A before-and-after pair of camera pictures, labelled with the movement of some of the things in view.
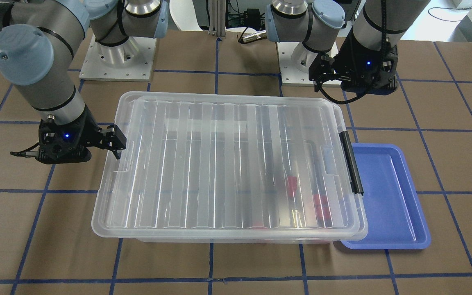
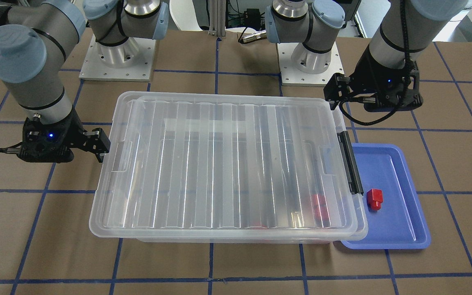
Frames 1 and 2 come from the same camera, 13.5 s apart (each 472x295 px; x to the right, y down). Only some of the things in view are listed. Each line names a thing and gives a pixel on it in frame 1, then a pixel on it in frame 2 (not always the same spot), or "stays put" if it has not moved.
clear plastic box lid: [237, 165] stays put
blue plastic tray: [393, 216] stays put
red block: [318, 207] stays put
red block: [292, 183] -> [375, 197]
